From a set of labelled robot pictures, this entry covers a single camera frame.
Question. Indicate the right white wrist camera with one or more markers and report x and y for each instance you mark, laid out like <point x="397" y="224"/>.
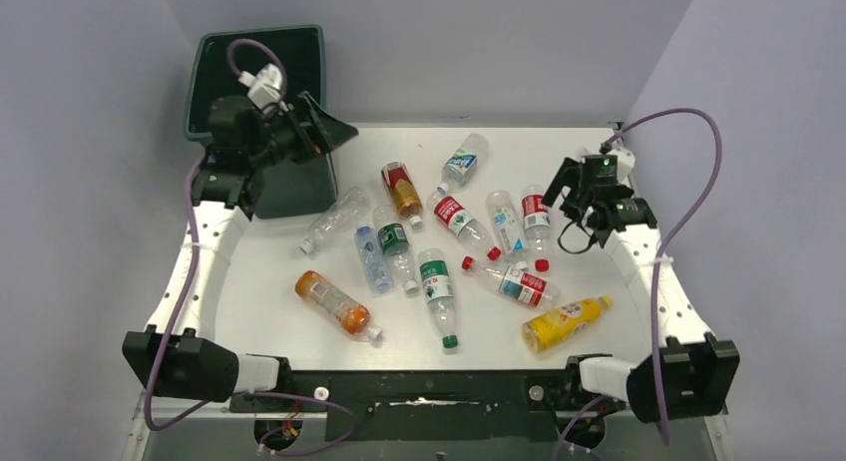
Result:
<point x="625" y="159"/>

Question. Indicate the yellow juice bottle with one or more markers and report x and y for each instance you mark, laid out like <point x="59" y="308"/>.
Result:
<point x="559" y="324"/>

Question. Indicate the red label upright-lying bottle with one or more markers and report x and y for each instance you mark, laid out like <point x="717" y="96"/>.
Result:
<point x="537" y="225"/>

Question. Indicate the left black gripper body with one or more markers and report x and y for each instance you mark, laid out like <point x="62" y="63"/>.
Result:
<point x="284" y="140"/>

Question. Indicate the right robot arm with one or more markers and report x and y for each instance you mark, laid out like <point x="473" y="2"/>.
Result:
<point x="689" y="370"/>

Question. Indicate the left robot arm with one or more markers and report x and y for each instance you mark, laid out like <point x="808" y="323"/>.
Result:
<point x="175" y="354"/>

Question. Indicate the red gold label bottle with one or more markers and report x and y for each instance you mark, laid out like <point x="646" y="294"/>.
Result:
<point x="402" y="192"/>

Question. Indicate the green label green cap bottle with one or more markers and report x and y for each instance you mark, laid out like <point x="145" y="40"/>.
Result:
<point x="439" y="295"/>

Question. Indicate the blue tinted water bottle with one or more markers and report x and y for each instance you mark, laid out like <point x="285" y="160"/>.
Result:
<point x="377" y="272"/>

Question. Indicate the clear unlabelled plastic bottle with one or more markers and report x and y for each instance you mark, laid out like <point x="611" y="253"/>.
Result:
<point x="345" y="213"/>

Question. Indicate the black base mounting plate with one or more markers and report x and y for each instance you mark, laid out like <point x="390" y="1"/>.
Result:
<point x="444" y="405"/>

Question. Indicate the red white label bottle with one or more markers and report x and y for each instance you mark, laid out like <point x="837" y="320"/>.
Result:
<point x="508" y="281"/>

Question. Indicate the orange juice bottle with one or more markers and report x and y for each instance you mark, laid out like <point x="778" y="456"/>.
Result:
<point x="350" y="315"/>

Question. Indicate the dark green label bottle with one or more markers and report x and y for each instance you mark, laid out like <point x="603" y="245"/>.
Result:
<point x="396" y="247"/>

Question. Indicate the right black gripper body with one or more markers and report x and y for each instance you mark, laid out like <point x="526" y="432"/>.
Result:
<point x="574" y="207"/>

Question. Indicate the red label bottle red cap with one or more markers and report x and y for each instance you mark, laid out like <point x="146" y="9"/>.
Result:
<point x="463" y="225"/>

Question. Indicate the dark green plastic bin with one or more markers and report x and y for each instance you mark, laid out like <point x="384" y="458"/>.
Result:
<point x="291" y="190"/>

